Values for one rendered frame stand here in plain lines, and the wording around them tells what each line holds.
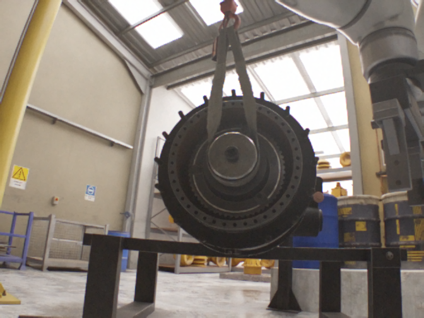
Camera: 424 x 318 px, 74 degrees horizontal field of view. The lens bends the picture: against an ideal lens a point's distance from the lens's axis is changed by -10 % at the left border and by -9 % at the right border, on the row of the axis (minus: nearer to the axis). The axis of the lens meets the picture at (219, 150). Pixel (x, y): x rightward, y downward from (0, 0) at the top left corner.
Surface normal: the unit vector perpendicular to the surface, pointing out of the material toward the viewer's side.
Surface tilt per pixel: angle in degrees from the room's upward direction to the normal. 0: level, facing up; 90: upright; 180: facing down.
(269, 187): 90
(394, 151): 120
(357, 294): 90
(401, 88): 90
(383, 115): 90
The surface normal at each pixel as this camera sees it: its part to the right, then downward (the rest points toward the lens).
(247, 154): -0.12, -0.33
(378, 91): -0.66, -0.27
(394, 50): -0.38, -0.32
